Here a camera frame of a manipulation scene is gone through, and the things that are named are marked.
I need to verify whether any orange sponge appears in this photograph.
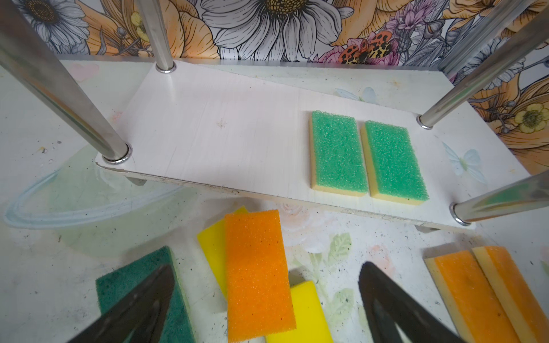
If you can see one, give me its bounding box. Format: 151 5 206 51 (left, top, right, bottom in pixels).
225 210 297 342
473 247 548 342
425 251 519 342

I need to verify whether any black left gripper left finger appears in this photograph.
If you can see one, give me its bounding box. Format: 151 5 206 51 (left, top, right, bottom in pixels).
70 264 175 342

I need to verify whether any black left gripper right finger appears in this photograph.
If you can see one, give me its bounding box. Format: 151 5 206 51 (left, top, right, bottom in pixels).
358 262 463 342

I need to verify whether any yellow sponge block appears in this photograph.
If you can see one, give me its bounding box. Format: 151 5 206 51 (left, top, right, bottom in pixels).
265 281 333 343

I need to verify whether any light green sponge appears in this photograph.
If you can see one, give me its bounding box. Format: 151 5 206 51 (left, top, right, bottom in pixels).
309 111 369 197
360 121 429 205

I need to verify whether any dark green scouring sponge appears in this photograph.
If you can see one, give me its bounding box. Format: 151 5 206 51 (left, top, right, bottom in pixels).
95 246 195 342

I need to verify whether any yellow sponge flat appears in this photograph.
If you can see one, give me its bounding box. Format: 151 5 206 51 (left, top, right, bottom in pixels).
197 219 227 298

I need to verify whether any white two-tier metal shelf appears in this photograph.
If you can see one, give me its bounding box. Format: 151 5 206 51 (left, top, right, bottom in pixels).
1 1 548 230

